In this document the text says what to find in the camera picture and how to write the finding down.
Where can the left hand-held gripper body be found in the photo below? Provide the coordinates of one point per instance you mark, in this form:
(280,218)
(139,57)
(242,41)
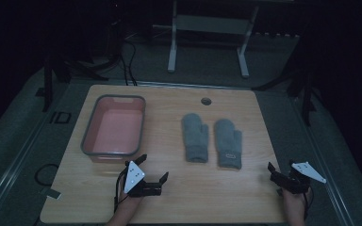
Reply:
(134,175)

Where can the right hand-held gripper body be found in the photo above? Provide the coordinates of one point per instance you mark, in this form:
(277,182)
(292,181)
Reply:
(295,182)

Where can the pink basin with grey rim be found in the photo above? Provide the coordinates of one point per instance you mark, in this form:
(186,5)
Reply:
(114,132)

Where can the grey mitten with label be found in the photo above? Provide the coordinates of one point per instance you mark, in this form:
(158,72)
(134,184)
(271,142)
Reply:
(228,144)

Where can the plain grey mitten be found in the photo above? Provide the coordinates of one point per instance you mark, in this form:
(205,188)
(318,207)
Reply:
(195,138)

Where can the person's right hand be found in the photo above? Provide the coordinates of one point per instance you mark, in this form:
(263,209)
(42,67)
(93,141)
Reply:
(292,199)

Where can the person's left hand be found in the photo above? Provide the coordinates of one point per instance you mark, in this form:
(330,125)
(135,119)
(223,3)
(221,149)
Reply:
(123,197)

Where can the black tripod stand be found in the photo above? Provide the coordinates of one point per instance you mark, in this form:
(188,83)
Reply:
(306,103)
(47,89)

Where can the white metal stand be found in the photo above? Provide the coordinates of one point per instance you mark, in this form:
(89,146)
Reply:
(212,24)

